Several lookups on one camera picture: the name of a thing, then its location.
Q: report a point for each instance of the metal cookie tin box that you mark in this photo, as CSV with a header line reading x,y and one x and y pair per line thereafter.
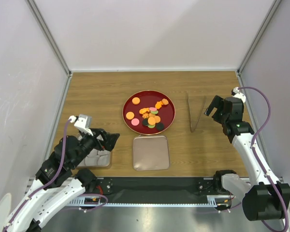
x,y
96,159

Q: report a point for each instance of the pink green stacked cookies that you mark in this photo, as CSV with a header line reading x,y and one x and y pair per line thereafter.
x,y
153,110

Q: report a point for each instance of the pink metal tin lid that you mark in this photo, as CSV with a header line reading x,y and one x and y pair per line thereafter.
x,y
150,153

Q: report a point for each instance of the black cookie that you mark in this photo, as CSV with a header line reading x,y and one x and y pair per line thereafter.
x,y
145,122
159,126

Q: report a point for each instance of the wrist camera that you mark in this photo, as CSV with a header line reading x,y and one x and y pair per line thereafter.
x,y
83,123
237,94

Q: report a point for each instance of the pink round cookie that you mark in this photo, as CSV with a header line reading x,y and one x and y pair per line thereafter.
x,y
135,122

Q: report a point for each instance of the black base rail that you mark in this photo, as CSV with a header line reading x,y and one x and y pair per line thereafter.
x,y
160,190

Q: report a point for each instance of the orange round cookie top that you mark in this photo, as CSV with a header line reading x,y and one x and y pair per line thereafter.
x,y
136,100

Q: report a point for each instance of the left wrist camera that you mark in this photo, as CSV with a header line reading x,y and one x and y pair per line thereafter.
x,y
83,123

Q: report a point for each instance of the orange swirl cookie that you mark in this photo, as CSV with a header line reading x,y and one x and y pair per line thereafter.
x,y
145,115

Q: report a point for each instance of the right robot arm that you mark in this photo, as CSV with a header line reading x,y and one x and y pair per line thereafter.
x,y
264,197

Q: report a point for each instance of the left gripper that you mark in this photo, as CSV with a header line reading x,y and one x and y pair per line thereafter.
x,y
110,138

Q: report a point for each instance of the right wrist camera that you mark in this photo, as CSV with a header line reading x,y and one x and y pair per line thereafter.
x,y
237,94

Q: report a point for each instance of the orange scalloped cookie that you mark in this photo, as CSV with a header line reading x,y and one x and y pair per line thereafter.
x,y
164,102

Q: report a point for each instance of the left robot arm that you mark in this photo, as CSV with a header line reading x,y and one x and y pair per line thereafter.
x,y
45,198

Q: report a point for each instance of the metal tongs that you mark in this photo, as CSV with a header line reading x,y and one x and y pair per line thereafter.
x,y
195,109

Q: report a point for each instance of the orange flower cookie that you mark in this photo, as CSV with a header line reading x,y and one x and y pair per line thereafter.
x,y
158,105

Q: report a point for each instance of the red round tray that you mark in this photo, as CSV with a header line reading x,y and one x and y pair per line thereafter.
x,y
148,99

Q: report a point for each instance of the orange round cookie left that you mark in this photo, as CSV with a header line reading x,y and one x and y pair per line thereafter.
x,y
129,115

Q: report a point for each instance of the orange round cookie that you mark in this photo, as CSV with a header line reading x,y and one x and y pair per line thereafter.
x,y
129,115
136,100

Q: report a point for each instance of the orange star cookie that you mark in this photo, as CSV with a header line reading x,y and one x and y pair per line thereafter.
x,y
144,110

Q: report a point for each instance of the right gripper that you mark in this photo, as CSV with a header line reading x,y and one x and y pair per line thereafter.
x,y
216,102

